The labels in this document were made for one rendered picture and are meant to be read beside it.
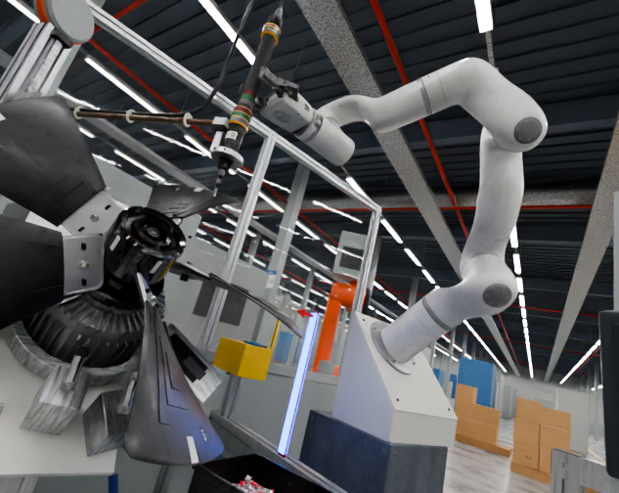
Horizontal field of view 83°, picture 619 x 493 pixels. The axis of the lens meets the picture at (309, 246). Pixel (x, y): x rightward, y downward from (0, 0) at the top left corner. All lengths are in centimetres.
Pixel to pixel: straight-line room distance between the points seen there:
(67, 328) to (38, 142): 32
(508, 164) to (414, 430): 74
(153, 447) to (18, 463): 29
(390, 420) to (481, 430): 876
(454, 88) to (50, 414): 98
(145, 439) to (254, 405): 127
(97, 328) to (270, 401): 119
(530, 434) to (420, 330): 695
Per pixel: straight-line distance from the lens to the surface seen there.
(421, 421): 113
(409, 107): 93
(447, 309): 106
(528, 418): 798
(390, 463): 102
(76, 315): 71
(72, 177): 74
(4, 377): 77
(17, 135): 80
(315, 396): 193
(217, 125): 83
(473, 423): 976
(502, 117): 91
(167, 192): 95
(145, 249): 61
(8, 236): 59
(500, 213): 99
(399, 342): 112
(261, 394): 172
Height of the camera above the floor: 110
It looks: 16 degrees up
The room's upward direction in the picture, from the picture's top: 14 degrees clockwise
